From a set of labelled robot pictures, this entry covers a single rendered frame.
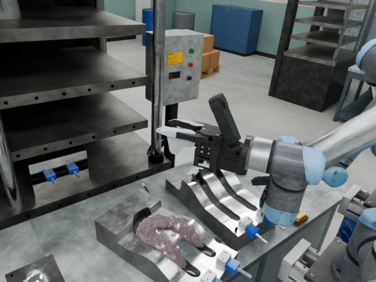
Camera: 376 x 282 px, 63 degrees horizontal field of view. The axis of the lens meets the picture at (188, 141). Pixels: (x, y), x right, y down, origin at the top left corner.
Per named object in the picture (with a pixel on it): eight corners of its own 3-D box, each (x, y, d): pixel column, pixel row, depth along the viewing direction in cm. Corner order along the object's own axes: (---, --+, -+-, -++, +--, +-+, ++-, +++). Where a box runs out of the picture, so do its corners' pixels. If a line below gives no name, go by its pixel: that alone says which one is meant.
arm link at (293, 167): (316, 197, 62) (328, 161, 58) (262, 183, 65) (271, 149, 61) (316, 176, 69) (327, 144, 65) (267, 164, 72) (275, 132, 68)
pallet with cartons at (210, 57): (219, 71, 641) (224, 34, 606) (198, 80, 580) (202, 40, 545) (173, 60, 697) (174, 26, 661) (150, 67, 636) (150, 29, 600)
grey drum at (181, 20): (193, 47, 838) (195, 12, 795) (192, 52, 786) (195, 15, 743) (171, 45, 837) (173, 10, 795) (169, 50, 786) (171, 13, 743)
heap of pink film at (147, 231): (207, 242, 119) (209, 227, 116) (181, 273, 106) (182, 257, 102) (156, 212, 132) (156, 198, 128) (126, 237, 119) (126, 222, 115)
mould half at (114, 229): (235, 262, 119) (240, 241, 114) (200, 314, 100) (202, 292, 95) (140, 207, 143) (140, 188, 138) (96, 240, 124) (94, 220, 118)
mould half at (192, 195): (275, 226, 138) (281, 203, 131) (235, 252, 123) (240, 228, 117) (203, 172, 171) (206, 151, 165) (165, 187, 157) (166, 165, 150)
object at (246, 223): (269, 245, 120) (272, 235, 117) (261, 250, 117) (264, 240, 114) (245, 225, 128) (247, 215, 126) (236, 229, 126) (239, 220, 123)
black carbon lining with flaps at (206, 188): (259, 212, 135) (263, 195, 131) (233, 226, 126) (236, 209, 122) (207, 173, 159) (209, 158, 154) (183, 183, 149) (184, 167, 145)
